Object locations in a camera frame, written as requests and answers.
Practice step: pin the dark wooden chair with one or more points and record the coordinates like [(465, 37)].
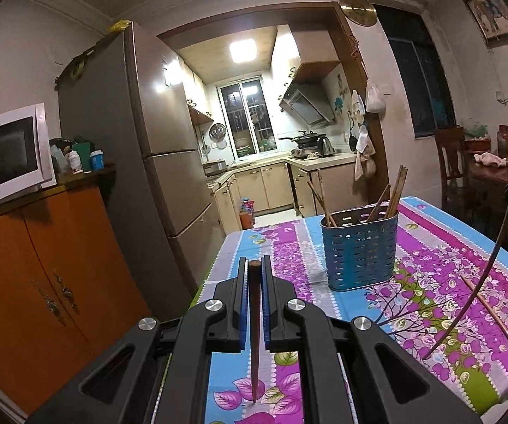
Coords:
[(450, 142)]

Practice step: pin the range hood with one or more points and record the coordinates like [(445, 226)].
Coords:
[(308, 102)]

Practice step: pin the white microwave oven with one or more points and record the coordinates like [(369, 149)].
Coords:
[(25, 156)]

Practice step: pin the ceiling light panel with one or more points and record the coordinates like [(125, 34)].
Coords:
[(243, 51)]

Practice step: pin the white red-label bottle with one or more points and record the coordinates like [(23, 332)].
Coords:
[(74, 162)]

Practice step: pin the cluttered wooden side table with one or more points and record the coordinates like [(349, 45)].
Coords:
[(487, 185)]

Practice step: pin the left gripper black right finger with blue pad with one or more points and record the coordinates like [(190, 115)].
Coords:
[(351, 371)]

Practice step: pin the grey refrigerator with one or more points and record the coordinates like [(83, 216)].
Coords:
[(125, 95)]

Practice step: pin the floral striped tablecloth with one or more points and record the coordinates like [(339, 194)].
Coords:
[(424, 295)]

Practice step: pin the orange wooden cabinet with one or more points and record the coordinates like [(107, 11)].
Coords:
[(66, 293)]

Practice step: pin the dark window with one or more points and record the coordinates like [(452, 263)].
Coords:
[(421, 70)]

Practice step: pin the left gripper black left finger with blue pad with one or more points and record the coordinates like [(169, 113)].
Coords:
[(158, 372)]

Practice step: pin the electric kettle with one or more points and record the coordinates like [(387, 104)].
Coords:
[(324, 146)]

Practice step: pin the kitchen window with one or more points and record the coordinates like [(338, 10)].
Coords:
[(247, 116)]

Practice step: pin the framed wall picture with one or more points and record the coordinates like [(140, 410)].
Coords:
[(491, 17)]

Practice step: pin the beige kitchen base cabinets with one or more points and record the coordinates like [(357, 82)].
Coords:
[(285, 183)]

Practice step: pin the long wooden chopstick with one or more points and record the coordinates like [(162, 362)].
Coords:
[(478, 287)]

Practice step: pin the blue perforated utensil holder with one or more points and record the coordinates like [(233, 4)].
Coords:
[(359, 253)]

